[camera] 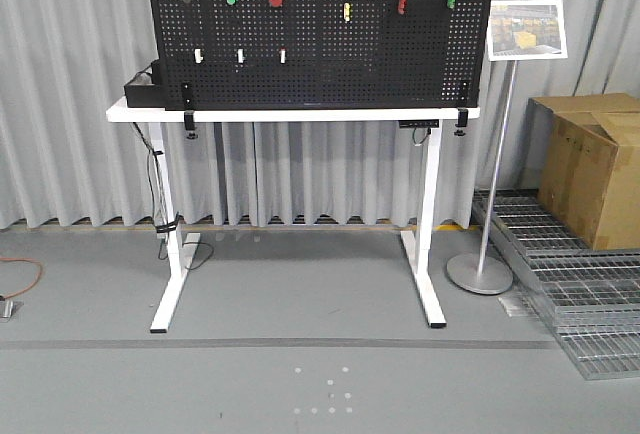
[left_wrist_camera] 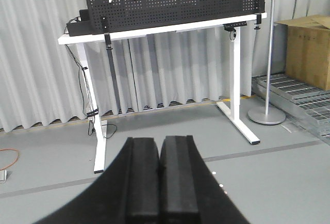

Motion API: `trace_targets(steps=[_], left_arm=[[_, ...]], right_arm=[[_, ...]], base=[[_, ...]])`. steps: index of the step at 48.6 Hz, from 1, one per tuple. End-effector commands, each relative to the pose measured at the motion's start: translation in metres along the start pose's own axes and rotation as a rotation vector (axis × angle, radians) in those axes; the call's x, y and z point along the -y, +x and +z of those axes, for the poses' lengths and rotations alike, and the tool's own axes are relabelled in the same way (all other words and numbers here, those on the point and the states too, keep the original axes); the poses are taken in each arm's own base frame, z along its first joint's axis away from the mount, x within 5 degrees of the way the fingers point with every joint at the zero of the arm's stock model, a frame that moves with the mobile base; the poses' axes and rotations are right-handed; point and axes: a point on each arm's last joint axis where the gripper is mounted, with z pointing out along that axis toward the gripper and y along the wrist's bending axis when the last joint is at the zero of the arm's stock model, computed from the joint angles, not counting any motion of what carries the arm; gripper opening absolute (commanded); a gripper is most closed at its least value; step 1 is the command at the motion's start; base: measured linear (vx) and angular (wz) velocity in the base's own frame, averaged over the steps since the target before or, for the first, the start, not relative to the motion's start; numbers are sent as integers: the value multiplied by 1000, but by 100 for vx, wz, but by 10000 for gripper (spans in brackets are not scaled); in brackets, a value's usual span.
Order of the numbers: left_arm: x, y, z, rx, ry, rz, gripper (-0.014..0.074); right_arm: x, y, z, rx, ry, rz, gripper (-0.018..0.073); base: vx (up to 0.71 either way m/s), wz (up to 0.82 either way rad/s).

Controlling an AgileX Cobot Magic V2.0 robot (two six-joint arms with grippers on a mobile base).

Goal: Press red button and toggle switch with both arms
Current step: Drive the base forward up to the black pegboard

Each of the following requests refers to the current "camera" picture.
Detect desk height control panel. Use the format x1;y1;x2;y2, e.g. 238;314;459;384
398;119;440;129

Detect white standing desk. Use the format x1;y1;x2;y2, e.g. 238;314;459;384
106;97;481;334

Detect black perforated pegboard panel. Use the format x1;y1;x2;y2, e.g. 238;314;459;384
150;0;491;110

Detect black box on desk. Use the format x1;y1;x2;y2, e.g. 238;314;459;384
124;59;165;108

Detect sign stand with picture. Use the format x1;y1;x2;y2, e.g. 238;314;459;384
446;0;568;295

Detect brown cardboard box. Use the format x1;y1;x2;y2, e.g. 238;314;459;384
530;93;639;250

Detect metal grating panels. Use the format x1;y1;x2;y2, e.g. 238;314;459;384
490;190;639;380

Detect grey curtain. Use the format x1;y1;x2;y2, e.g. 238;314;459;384
1;0;639;227

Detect small metal floor plate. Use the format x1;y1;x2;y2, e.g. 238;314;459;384
0;299;23;322

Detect black cables at desk leg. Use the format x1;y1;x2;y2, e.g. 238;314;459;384
132;121;215;271

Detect left black clamp bracket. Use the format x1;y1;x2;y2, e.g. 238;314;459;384
181;82;198;140

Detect black clamp bracket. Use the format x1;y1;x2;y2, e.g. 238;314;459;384
454;80;469;137
181;82;198;140

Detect right black clamp bracket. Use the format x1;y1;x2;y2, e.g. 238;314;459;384
454;80;469;137

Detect yellow toggle switch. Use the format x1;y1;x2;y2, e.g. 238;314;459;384
343;2;352;23

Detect orange cable on floor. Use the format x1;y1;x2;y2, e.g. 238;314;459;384
0;256;45;301

